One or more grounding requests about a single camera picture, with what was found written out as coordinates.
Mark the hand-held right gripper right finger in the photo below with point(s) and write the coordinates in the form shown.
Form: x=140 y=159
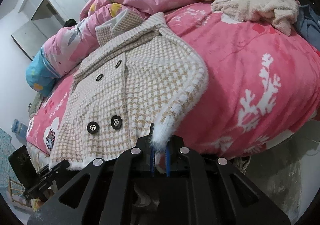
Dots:
x=168 y=165

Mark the wooden stool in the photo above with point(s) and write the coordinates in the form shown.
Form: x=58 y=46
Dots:
x=16 y=188

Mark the blue denim garment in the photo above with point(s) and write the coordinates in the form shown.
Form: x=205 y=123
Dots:
x=308 y=25

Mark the pink floral blanket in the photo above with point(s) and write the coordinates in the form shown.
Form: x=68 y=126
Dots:
x=250 y=65

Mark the cream fluffy garment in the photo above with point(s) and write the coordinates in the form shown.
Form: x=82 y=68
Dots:
x=250 y=5

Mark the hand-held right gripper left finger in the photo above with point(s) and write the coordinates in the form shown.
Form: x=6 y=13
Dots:
x=151 y=162

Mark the beige houndstooth coat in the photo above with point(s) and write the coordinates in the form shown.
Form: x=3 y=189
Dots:
x=140 y=85

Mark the light blue object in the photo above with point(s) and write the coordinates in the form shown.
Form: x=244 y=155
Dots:
x=19 y=128

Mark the green patterned cloth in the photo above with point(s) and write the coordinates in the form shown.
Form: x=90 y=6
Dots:
x=37 y=103

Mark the dark object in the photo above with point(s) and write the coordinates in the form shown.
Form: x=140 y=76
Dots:
x=70 y=23

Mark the teal patterned cloth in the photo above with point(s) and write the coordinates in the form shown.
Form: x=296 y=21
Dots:
x=6 y=155

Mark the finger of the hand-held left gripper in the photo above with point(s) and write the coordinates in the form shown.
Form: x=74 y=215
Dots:
x=56 y=168

